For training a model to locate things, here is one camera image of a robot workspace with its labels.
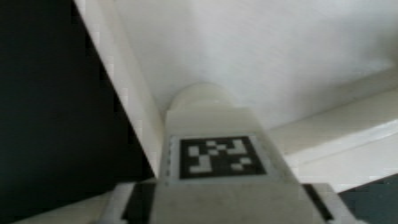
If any white table leg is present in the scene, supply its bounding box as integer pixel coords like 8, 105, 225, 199
149, 84, 324, 224

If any white square table top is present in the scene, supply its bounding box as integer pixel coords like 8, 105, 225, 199
72, 0, 398, 176

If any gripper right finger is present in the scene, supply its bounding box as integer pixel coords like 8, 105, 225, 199
301, 183, 367, 224

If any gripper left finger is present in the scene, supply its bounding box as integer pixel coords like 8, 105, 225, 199
99, 182, 156, 224

